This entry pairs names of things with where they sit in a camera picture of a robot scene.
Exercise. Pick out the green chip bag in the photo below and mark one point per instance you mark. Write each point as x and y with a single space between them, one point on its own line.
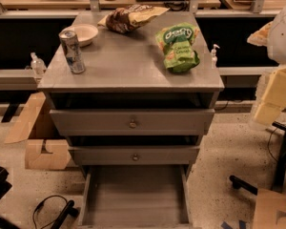
176 43

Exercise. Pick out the clear sanitizer bottle left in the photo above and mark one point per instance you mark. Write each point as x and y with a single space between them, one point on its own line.
37 65

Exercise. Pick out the grey drawer cabinet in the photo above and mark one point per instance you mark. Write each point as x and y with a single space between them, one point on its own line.
126 72

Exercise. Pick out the silver blue redbull can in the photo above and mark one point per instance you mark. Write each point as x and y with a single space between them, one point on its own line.
72 52

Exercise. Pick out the grey top drawer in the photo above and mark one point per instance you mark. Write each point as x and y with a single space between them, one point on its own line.
132 122

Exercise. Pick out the cardboard box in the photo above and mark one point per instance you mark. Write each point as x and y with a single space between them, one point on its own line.
45 148
270 210

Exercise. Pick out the grey open bottom drawer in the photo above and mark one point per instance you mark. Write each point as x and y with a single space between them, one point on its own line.
135 197

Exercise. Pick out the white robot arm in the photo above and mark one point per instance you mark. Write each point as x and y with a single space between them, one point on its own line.
273 37

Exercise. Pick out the grey middle drawer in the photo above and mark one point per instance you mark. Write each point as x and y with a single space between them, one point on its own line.
135 155

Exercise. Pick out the white bowl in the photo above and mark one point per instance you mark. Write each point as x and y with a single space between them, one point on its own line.
85 33

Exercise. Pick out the clear pump bottle right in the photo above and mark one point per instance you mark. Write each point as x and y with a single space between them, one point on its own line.
214 55

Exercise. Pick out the cardboard box right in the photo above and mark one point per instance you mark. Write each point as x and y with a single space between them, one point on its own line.
270 210

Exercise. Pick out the brown chip bag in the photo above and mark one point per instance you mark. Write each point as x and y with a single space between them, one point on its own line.
130 18

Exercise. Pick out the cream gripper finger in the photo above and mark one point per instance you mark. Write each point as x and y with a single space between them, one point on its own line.
273 100

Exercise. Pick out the cardboard box left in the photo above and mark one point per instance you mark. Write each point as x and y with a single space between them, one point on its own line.
45 148

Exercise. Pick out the black stand right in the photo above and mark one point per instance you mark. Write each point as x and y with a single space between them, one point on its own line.
280 172

